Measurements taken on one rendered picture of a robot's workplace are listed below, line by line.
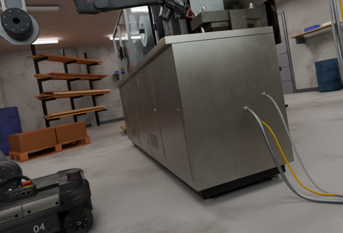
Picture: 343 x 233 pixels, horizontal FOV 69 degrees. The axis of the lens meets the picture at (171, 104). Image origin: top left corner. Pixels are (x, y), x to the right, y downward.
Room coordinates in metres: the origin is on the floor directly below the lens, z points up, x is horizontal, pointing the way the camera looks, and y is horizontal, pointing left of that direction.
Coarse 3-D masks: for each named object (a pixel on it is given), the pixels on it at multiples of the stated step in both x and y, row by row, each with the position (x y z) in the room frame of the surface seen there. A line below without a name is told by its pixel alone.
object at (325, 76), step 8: (320, 64) 6.52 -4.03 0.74; (328, 64) 6.40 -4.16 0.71; (336, 64) 6.40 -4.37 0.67; (320, 72) 6.55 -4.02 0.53; (328, 72) 6.41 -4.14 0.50; (336, 72) 6.39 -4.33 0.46; (320, 80) 6.59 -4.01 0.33; (328, 80) 6.42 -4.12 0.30; (336, 80) 6.38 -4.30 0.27; (320, 88) 6.64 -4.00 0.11; (328, 88) 6.44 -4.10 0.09; (336, 88) 6.38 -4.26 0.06
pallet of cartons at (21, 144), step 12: (24, 132) 4.41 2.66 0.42; (36, 132) 4.00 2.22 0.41; (48, 132) 4.12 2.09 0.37; (60, 132) 4.26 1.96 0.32; (72, 132) 4.40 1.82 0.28; (84, 132) 4.55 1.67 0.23; (12, 144) 4.20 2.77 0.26; (24, 144) 3.86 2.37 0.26; (36, 144) 3.97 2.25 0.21; (48, 144) 4.09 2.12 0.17; (60, 144) 4.22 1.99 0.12; (72, 144) 4.72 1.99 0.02; (84, 144) 4.51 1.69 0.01; (12, 156) 4.29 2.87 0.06; (24, 156) 3.83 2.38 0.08; (36, 156) 4.02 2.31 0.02
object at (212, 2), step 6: (192, 0) 1.58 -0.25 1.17; (198, 0) 1.59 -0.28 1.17; (204, 0) 1.60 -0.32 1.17; (210, 0) 1.62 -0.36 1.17; (216, 0) 1.63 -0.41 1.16; (222, 0) 1.64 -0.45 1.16; (192, 6) 1.57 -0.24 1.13; (198, 6) 1.59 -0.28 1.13; (210, 6) 1.61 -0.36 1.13; (216, 6) 1.63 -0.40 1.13; (222, 6) 1.64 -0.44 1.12; (198, 12) 1.58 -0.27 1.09; (192, 18) 1.57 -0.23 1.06
